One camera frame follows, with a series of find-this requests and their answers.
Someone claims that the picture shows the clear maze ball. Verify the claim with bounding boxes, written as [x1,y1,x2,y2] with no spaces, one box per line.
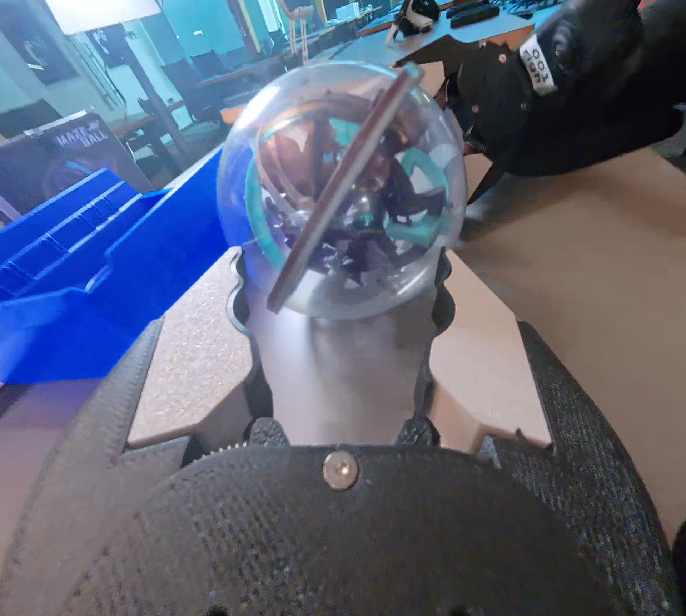
[217,61,469,319]

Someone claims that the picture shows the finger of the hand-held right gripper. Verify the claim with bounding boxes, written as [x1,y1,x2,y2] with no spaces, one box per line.
[464,150,510,206]

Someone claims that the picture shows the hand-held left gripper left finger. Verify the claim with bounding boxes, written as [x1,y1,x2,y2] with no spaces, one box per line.
[127,246,269,448]

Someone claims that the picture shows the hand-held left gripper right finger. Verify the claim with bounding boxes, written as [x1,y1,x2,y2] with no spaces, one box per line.
[413,252,553,453]

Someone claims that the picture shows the person's right forearm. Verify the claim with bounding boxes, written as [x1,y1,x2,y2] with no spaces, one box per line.
[515,0,686,179]

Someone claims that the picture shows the wooden edged desk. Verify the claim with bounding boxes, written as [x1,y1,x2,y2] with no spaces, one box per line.
[220,3,542,123]

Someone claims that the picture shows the blue plastic tray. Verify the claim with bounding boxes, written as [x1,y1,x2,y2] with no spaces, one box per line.
[0,150,231,386]

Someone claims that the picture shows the maze ball box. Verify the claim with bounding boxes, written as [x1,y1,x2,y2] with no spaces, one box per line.
[0,112,151,215]

